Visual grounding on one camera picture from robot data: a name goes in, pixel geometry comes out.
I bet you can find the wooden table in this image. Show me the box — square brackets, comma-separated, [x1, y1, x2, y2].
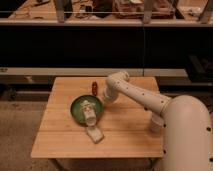
[31, 77, 163, 160]

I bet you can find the green ceramic bowl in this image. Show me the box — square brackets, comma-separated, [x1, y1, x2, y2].
[70, 95, 103, 126]

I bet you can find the clear plastic bottle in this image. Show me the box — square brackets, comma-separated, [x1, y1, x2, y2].
[81, 100, 97, 126]

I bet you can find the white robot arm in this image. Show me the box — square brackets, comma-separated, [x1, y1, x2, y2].
[103, 71, 213, 171]

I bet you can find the red sausage toy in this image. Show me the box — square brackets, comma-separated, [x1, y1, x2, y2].
[92, 82, 98, 96]

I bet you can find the white bread slice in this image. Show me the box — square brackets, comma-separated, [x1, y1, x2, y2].
[86, 126, 104, 144]

